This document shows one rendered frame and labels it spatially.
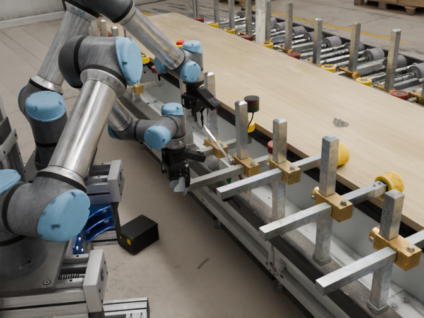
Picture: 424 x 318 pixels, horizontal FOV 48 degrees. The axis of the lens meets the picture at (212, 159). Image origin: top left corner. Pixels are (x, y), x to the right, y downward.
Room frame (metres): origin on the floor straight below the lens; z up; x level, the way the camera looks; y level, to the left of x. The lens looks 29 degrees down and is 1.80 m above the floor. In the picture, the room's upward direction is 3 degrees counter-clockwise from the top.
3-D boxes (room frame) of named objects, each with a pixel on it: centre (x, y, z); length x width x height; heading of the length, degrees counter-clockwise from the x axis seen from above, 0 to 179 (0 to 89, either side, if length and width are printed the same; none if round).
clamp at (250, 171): (1.68, -0.13, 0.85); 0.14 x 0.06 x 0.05; 27
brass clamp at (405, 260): (1.01, -0.47, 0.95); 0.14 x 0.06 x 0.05; 27
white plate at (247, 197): (1.71, -0.09, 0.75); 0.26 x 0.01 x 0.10; 27
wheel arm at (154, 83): (2.75, 0.47, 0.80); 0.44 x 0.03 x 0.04; 117
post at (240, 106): (1.69, -0.12, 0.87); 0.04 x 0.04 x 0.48; 27
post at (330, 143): (1.25, -0.35, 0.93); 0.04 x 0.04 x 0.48; 27
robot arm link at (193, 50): (1.84, 0.05, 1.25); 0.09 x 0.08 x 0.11; 119
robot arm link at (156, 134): (1.44, 0.18, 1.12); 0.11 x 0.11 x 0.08; 69
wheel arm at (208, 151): (1.86, 0.02, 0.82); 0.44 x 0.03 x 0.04; 117
